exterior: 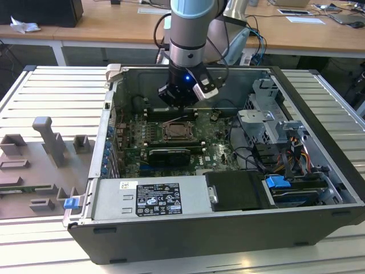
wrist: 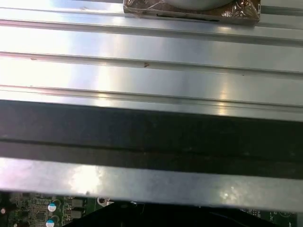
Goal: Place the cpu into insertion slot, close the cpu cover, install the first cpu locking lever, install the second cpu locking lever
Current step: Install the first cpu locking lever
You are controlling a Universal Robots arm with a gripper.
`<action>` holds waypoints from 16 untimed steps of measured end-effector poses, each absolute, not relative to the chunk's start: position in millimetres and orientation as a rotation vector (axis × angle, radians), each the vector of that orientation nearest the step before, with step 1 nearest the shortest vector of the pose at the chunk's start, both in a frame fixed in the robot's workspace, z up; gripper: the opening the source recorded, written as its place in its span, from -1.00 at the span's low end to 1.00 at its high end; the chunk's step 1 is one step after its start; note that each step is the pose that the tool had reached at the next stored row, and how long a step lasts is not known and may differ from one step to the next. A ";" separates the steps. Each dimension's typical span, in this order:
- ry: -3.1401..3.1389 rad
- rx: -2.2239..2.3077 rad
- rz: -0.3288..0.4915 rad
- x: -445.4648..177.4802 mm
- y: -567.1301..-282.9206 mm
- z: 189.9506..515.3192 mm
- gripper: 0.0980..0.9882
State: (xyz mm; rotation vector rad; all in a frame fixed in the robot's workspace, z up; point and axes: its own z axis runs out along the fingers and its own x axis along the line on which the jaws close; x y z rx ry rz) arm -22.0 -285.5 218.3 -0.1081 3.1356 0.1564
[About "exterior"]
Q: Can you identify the metal socket cover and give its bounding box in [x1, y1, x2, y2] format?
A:
[161, 121, 196, 141]

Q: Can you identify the CPU socket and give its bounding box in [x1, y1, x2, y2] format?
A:
[161, 120, 198, 142]

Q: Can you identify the black RAM stick row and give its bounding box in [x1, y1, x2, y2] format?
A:
[144, 107, 198, 122]
[141, 139, 206, 151]

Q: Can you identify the black graphics card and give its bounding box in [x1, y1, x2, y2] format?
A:
[147, 147, 191, 167]

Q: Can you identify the green motherboard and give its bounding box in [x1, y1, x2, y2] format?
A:
[113, 108, 243, 178]

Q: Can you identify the pale blue teach pendant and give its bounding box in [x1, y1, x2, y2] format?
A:
[222, 28, 250, 65]

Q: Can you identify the metal drive cage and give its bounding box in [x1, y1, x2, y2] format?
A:
[236, 78, 309, 145]

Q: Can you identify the long wooden desk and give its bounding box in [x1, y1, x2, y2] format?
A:
[0, 0, 365, 68]

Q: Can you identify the black plastic shroud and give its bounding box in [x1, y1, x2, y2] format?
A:
[204, 171, 275, 213]

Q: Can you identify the silver power supply unit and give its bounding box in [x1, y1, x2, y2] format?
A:
[91, 175, 215, 221]

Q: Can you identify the flat tablet device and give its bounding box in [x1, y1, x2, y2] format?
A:
[277, 8, 312, 16]

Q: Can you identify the white paper sheet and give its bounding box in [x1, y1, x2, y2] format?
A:
[285, 15, 327, 25]

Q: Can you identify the black open PC case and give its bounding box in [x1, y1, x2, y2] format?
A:
[63, 63, 365, 265]

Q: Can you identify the hard disk in blue carrier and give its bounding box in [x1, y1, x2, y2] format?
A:
[264, 175, 329, 208]

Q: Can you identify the black box on desk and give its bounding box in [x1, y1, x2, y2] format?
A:
[0, 0, 84, 28]

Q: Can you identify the grey parts rack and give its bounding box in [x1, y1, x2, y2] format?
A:
[0, 116, 96, 221]

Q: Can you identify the crumpled white paper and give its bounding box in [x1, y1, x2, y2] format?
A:
[10, 15, 41, 34]

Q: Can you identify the grey laptop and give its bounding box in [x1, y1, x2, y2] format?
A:
[330, 12, 365, 26]

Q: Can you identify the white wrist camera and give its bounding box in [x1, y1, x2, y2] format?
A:
[192, 71, 221, 101]

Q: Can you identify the grey case handle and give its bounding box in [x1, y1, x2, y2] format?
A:
[105, 63, 124, 84]

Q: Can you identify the grey desk cable hatch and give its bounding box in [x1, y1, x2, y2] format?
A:
[137, 7, 172, 15]

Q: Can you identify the black cable in case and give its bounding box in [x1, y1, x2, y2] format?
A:
[227, 114, 272, 175]

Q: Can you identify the blue hanging cable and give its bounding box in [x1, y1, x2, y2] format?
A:
[250, 16, 267, 67]

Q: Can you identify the coloured power wire bundle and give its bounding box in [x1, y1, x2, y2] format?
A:
[281, 136, 312, 178]

